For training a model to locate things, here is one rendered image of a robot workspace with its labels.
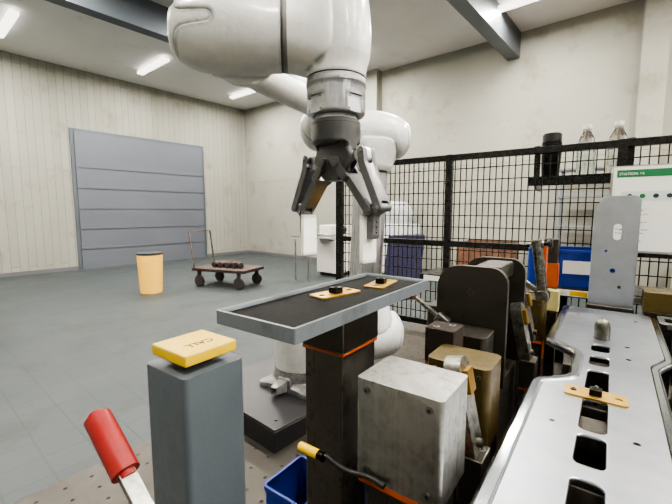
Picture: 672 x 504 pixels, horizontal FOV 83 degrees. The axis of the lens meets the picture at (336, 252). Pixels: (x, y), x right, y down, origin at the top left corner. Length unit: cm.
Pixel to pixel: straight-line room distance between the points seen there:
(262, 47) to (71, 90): 992
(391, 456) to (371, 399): 6
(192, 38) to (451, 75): 785
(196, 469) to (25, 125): 980
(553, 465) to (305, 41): 62
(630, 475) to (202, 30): 75
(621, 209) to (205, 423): 129
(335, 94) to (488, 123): 730
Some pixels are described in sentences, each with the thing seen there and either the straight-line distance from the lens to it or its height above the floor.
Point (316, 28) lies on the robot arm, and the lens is 60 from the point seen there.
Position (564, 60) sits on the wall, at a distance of 776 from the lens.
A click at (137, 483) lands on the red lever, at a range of 35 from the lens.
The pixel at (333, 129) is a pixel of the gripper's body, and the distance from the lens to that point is 57.
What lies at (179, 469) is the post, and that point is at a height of 105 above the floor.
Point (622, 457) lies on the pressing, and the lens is 62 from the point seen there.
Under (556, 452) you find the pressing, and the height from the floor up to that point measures 100.
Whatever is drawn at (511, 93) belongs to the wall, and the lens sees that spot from 783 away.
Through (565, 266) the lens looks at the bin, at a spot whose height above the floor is 110.
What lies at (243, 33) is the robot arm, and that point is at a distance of 60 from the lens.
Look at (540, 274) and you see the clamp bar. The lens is 118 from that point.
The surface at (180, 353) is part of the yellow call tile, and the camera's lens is 40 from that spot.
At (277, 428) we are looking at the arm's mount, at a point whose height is 76.
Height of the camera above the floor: 129
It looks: 6 degrees down
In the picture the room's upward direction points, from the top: straight up
